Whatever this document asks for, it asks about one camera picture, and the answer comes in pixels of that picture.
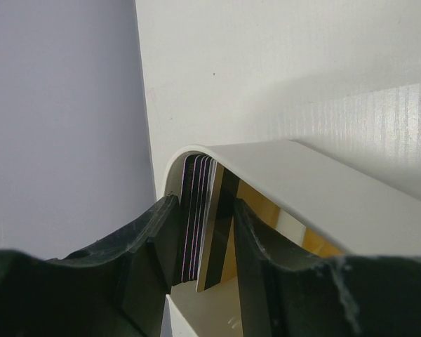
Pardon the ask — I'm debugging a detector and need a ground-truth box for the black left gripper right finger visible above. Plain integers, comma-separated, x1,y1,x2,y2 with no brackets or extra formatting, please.
234,200,421,336

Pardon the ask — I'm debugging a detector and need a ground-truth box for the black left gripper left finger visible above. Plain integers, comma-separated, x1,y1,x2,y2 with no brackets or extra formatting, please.
0,195,180,336

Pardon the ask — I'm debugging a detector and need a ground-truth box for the stack of dark cards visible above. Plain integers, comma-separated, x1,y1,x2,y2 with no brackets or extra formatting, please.
178,154,215,283

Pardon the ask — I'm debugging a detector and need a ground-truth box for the white oblong plastic tray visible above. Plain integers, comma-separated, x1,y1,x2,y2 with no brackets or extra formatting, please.
157,140,421,336

